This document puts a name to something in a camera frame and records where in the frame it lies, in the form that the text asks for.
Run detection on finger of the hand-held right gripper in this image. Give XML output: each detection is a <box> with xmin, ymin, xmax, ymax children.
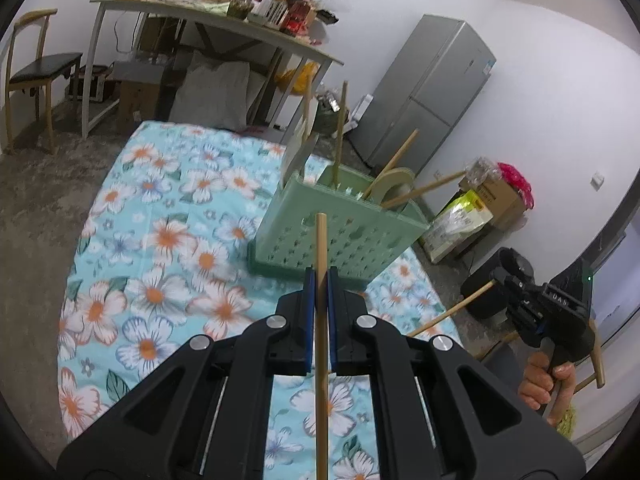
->
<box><xmin>505</xmin><ymin>305</ymin><xmax>549</xmax><ymax>348</ymax></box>
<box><xmin>491</xmin><ymin>266</ymin><xmax>543</xmax><ymax>311</ymax></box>

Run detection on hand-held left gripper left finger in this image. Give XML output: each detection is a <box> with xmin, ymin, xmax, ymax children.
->
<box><xmin>57</xmin><ymin>267</ymin><xmax>317</xmax><ymax>480</ymax></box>

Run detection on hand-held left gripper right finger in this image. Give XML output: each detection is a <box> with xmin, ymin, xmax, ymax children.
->
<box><xmin>327</xmin><ymin>267</ymin><xmax>586</xmax><ymax>480</ymax></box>

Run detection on tan wooden chopstick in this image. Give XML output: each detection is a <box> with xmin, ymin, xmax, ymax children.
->
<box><xmin>334</xmin><ymin>80</ymin><xmax>349</xmax><ymax>192</ymax></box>
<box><xmin>314</xmin><ymin>213</ymin><xmax>332</xmax><ymax>480</ymax></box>
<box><xmin>381</xmin><ymin>170</ymin><xmax>467</xmax><ymax>209</ymax></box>
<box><xmin>406</xmin><ymin>280</ymin><xmax>497</xmax><ymax>337</ymax></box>
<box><xmin>361</xmin><ymin>129</ymin><xmax>421</xmax><ymax>200</ymax></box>

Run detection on green perforated utensil holder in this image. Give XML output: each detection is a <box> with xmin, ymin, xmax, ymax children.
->
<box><xmin>248</xmin><ymin>162</ymin><xmax>432</xmax><ymax>283</ymax></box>

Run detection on person's right hand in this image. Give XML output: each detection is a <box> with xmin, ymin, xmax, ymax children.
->
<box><xmin>519</xmin><ymin>352</ymin><xmax>577</xmax><ymax>413</ymax></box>

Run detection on black trash bin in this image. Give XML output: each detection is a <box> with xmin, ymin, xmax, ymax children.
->
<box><xmin>460</xmin><ymin>247</ymin><xmax>537</xmax><ymax>319</ymax></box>

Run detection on brown cardboard box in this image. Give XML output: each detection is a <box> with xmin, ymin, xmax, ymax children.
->
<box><xmin>460</xmin><ymin>175</ymin><xmax>527</xmax><ymax>232</ymax></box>
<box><xmin>117</xmin><ymin>80</ymin><xmax>167</xmax><ymax>136</ymax></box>
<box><xmin>134</xmin><ymin>14</ymin><xmax>182</xmax><ymax>53</ymax></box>

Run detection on yellow-green bag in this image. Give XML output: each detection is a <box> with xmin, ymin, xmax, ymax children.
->
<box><xmin>420</xmin><ymin>189</ymin><xmax>494</xmax><ymax>264</ymax></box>

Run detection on green fuzzy cloth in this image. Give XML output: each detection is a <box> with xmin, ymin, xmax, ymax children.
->
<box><xmin>552</xmin><ymin>406</ymin><xmax>577</xmax><ymax>437</ymax></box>

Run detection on red plastic bag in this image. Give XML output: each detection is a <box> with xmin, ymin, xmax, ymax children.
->
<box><xmin>495</xmin><ymin>161</ymin><xmax>534</xmax><ymax>207</ymax></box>

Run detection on clear plastic bag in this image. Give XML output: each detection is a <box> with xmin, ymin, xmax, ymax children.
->
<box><xmin>465</xmin><ymin>156</ymin><xmax>502</xmax><ymax>186</ymax></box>

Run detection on blue floral blanket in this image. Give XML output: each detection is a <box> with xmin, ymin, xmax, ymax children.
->
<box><xmin>59</xmin><ymin>120</ymin><xmax>463</xmax><ymax>480</ymax></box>

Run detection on dark green bag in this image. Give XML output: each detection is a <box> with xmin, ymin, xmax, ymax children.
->
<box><xmin>315</xmin><ymin>89</ymin><xmax>351</xmax><ymax>137</ymax></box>

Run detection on grey refrigerator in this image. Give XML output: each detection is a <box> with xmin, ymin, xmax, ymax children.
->
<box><xmin>352</xmin><ymin>14</ymin><xmax>497</xmax><ymax>177</ymax></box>

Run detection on yellow plastic bag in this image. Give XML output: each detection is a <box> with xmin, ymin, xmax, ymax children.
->
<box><xmin>276</xmin><ymin>62</ymin><xmax>319</xmax><ymax>94</ymax></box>

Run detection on grey pillow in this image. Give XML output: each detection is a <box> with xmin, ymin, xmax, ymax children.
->
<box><xmin>170</xmin><ymin>50</ymin><xmax>252</xmax><ymax>132</ymax></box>

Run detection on grey storage box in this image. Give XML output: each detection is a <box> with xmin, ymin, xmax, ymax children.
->
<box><xmin>111</xmin><ymin>57</ymin><xmax>168</xmax><ymax>83</ymax></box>

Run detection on clutter of food packages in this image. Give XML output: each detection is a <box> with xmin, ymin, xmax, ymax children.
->
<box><xmin>200</xmin><ymin>0</ymin><xmax>342</xmax><ymax>36</ymax></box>

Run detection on silver and black case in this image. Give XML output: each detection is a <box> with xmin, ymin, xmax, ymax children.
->
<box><xmin>67</xmin><ymin>65</ymin><xmax>114</xmax><ymax>104</ymax></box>

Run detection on white-legged table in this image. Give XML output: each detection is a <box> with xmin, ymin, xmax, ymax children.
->
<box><xmin>89</xmin><ymin>0</ymin><xmax>346</xmax><ymax>142</ymax></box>

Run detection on wooden chair with black seat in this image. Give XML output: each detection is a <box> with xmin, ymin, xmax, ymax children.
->
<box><xmin>5</xmin><ymin>9</ymin><xmax>84</xmax><ymax>154</ymax></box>

